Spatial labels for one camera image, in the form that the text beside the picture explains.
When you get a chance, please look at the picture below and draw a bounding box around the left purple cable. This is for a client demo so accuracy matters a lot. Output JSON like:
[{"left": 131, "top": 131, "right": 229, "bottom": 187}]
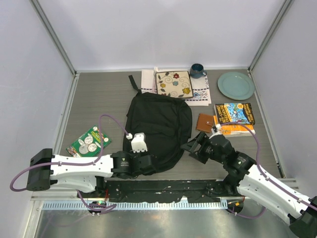
[{"left": 9, "top": 114, "right": 133, "bottom": 216}]

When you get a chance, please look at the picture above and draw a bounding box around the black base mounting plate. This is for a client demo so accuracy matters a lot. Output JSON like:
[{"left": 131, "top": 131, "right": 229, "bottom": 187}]
[{"left": 76, "top": 178, "right": 255, "bottom": 204}]

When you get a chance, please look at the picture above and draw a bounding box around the dark blue ceramic mug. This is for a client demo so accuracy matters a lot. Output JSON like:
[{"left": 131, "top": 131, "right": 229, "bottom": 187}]
[{"left": 190, "top": 63, "right": 207, "bottom": 79}]

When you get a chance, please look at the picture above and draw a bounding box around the colourful treehouse storey book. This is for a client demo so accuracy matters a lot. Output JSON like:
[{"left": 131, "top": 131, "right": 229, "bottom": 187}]
[{"left": 214, "top": 103, "right": 256, "bottom": 125}]

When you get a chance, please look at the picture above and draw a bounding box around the brown leather wallet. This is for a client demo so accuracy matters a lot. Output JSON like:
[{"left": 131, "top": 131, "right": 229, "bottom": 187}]
[{"left": 196, "top": 113, "right": 213, "bottom": 133}]

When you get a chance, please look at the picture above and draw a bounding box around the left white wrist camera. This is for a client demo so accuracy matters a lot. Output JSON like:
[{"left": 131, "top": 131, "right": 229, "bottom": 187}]
[{"left": 131, "top": 132, "right": 148, "bottom": 153}]

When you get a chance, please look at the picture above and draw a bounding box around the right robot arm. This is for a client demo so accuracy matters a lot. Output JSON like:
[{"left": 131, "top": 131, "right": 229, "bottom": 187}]
[{"left": 181, "top": 132, "right": 317, "bottom": 238}]

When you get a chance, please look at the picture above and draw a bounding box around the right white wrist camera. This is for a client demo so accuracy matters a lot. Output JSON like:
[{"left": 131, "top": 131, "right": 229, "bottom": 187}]
[{"left": 210, "top": 124, "right": 223, "bottom": 138}]

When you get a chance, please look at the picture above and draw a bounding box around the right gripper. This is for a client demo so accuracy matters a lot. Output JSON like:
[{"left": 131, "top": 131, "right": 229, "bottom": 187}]
[{"left": 180, "top": 131, "right": 225, "bottom": 164}]

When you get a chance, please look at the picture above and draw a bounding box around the green coin collecting book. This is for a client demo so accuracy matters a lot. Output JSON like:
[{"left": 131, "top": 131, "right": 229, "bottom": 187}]
[{"left": 65, "top": 125, "right": 112, "bottom": 158}]

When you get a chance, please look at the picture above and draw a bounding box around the orange paperback book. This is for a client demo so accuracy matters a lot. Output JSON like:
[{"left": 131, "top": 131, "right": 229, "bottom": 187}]
[{"left": 213, "top": 116, "right": 251, "bottom": 137}]

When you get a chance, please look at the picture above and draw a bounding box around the square floral ceramic plate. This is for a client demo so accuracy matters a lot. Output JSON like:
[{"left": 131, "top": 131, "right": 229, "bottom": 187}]
[{"left": 155, "top": 71, "right": 193, "bottom": 99}]

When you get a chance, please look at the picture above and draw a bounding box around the patterned white placemat cloth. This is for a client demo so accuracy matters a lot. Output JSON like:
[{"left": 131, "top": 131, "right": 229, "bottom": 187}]
[{"left": 141, "top": 69, "right": 211, "bottom": 106}]

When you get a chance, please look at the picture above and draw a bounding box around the slotted cable duct rail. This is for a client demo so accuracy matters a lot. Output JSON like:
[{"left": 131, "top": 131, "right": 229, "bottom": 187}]
[{"left": 42, "top": 200, "right": 228, "bottom": 211}]

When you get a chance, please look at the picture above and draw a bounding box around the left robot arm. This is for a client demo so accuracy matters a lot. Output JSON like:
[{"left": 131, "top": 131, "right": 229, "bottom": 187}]
[{"left": 26, "top": 148, "right": 158, "bottom": 198}]

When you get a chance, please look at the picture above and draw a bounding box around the purple cable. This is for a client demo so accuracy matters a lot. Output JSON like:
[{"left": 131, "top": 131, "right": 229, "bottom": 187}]
[
  {"left": 9, "top": 114, "right": 133, "bottom": 216},
  {"left": 217, "top": 121, "right": 317, "bottom": 219}
]

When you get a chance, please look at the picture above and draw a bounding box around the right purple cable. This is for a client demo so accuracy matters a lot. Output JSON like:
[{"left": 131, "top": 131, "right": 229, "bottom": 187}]
[{"left": 217, "top": 121, "right": 317, "bottom": 219}]

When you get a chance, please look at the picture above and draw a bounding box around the black student backpack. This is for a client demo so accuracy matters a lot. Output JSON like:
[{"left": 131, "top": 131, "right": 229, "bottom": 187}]
[{"left": 125, "top": 76, "right": 192, "bottom": 173}]

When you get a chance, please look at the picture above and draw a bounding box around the round teal plate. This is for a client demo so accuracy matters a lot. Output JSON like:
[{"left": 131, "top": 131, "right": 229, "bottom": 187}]
[{"left": 217, "top": 72, "right": 255, "bottom": 100}]

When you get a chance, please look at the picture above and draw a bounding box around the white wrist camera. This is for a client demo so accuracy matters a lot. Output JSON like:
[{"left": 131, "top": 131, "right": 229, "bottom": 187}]
[
  {"left": 210, "top": 124, "right": 223, "bottom": 138},
  {"left": 131, "top": 132, "right": 148, "bottom": 153}
]

